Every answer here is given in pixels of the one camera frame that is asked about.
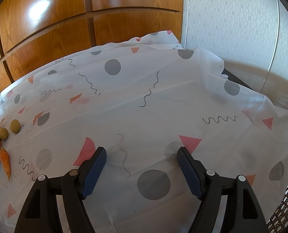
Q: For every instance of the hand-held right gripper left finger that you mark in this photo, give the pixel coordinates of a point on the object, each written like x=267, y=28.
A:
x=95, y=172

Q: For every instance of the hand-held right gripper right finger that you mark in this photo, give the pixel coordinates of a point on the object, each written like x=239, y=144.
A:
x=188, y=172

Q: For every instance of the carrot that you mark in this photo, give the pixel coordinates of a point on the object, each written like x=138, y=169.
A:
x=4, y=161

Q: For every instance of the olive green round fruit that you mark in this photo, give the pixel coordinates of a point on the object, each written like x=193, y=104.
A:
x=3, y=134
x=15, y=126

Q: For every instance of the white patterned tablecloth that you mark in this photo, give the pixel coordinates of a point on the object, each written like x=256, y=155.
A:
x=146, y=126

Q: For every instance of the wooden wardrobe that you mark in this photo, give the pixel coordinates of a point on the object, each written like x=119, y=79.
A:
x=49, y=29

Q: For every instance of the white vertical wall trim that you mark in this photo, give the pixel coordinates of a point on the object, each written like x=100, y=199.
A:
x=272, y=48
x=185, y=17

